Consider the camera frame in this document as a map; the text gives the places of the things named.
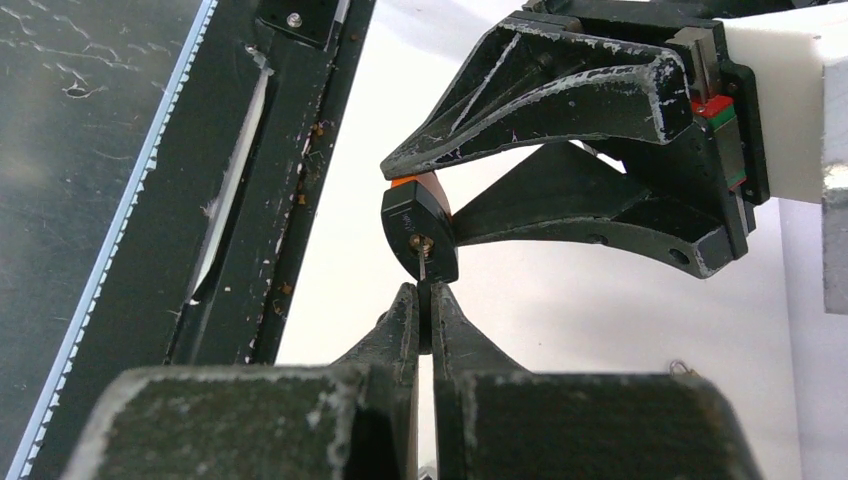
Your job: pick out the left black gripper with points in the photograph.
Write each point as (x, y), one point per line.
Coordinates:
(527, 82)

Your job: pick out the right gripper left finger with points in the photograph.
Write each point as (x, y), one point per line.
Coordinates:
(351, 419)

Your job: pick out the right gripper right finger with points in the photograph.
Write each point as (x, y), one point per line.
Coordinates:
(497, 420)

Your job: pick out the orange black padlock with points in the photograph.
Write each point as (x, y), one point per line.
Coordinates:
(418, 204)

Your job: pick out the black-headed key bunch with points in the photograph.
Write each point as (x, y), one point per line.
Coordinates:
(422, 244)

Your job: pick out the small silver key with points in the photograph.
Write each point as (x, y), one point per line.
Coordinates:
(679, 368)

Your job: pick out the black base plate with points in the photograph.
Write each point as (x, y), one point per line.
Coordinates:
(206, 244)

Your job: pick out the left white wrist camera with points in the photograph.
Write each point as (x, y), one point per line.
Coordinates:
(799, 58)

